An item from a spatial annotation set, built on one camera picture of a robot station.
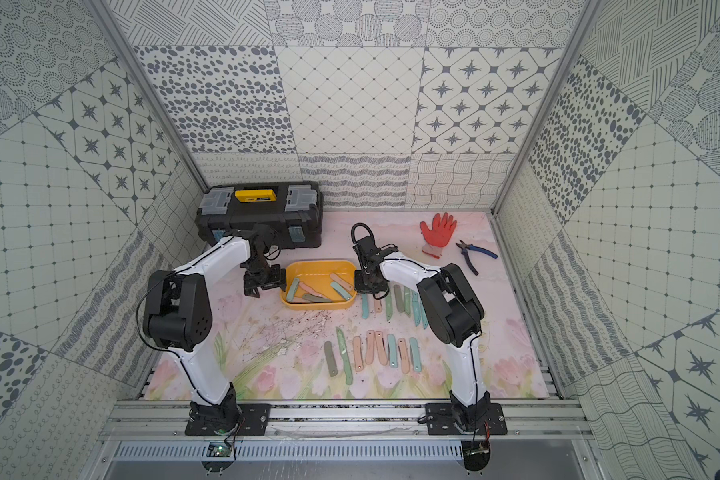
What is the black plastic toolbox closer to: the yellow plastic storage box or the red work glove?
the yellow plastic storage box

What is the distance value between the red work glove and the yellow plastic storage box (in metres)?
0.31

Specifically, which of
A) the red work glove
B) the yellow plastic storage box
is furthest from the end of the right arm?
the red work glove

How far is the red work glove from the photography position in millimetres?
1124

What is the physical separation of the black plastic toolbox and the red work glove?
413mm

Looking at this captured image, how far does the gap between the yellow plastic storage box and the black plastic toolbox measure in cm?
10

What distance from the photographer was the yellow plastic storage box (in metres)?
0.95

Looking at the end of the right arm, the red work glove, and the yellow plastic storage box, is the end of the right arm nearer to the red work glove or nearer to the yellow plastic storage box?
the yellow plastic storage box

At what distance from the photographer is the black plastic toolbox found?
38.3 inches
